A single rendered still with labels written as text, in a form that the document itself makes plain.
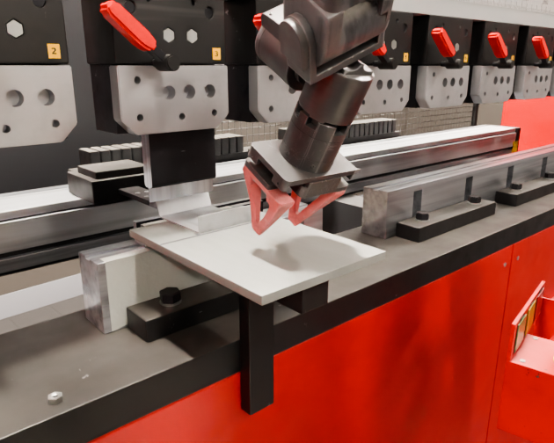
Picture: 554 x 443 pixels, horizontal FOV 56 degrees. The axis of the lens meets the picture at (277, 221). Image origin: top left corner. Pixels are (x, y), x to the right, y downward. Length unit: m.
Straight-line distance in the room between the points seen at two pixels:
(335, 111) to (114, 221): 0.56
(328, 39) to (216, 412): 0.46
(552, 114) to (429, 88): 1.70
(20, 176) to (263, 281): 0.76
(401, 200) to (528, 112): 1.76
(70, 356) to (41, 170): 0.59
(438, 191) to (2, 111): 0.85
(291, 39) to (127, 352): 0.40
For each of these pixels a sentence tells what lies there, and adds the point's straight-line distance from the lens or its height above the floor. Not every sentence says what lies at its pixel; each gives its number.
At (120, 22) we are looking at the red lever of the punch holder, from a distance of 0.59.
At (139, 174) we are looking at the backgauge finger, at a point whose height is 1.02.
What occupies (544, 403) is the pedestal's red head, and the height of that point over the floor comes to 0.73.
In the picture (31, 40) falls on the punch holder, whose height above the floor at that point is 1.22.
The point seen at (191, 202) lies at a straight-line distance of 0.75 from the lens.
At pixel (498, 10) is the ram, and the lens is 1.25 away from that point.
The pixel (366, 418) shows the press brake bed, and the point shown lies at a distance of 0.95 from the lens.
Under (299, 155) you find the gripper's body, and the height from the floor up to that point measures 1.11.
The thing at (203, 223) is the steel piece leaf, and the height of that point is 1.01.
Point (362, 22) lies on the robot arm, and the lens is 0.44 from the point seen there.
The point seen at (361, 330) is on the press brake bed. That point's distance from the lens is 0.84.
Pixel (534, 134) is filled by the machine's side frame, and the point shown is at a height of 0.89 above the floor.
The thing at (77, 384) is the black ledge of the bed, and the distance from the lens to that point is 0.61.
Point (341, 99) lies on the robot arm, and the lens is 0.48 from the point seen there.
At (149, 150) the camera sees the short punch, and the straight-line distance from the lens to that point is 0.68.
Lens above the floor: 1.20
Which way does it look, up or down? 17 degrees down
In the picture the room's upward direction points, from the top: straight up
